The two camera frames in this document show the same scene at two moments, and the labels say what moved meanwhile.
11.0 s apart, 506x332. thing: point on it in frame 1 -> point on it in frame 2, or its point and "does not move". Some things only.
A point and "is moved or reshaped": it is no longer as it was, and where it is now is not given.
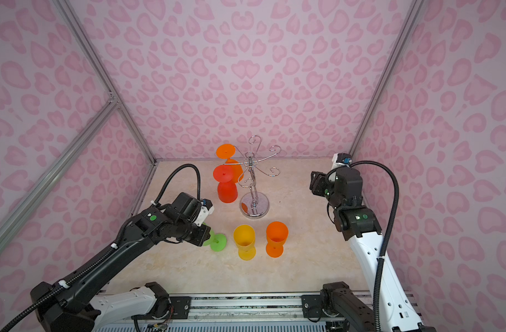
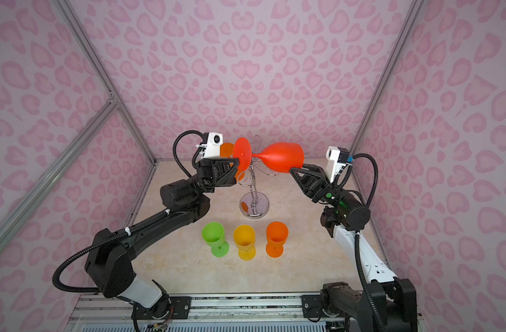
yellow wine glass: [244, 236] does not move
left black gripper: [204, 236] -> [210, 176]
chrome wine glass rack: [254, 205] does not move
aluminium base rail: [247, 312] does not move
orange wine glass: [276, 234] does not move
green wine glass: [217, 242] is moved or reshaped
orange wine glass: [227, 151] does not move
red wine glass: [227, 189] -> [279, 157]
